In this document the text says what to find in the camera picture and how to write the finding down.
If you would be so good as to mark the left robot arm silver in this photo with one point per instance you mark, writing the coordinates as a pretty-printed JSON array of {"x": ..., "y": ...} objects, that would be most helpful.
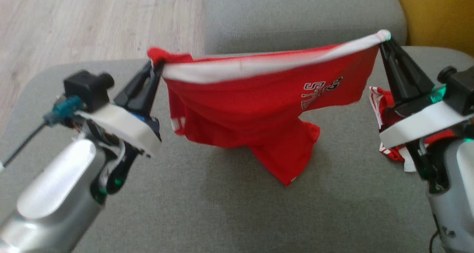
[{"x": 55, "y": 193}]

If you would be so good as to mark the red shorts white stripe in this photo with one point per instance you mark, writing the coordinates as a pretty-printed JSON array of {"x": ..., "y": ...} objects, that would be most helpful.
[{"x": 259, "y": 116}]

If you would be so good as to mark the red jersey white sleeves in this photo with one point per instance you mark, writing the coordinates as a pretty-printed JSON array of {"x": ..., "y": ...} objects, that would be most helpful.
[{"x": 381, "y": 105}]

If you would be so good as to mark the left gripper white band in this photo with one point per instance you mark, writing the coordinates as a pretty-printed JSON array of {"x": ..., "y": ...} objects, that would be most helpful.
[{"x": 126, "y": 127}]

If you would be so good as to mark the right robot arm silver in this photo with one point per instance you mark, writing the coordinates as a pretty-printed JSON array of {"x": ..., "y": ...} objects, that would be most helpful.
[{"x": 455, "y": 193}]

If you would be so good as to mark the grey sofa cushion with seam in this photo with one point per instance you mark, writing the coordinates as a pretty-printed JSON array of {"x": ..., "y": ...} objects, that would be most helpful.
[{"x": 296, "y": 16}]

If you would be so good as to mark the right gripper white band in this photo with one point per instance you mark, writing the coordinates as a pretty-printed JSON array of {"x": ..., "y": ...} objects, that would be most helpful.
[{"x": 418, "y": 125}]

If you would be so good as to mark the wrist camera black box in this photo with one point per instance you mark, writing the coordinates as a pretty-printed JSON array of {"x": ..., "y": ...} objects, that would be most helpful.
[
  {"x": 461, "y": 90},
  {"x": 87, "y": 90}
]

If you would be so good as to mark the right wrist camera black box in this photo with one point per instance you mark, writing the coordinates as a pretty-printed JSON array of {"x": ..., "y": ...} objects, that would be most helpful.
[{"x": 461, "y": 90}]

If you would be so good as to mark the yellow panel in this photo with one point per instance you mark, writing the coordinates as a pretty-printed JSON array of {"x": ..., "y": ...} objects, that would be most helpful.
[{"x": 440, "y": 12}]

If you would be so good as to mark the grey sofa seat cushion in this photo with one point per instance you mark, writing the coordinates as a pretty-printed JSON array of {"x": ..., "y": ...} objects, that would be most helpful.
[{"x": 222, "y": 208}]

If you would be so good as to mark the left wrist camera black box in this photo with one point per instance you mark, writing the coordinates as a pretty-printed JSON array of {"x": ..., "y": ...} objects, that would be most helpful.
[{"x": 87, "y": 90}]

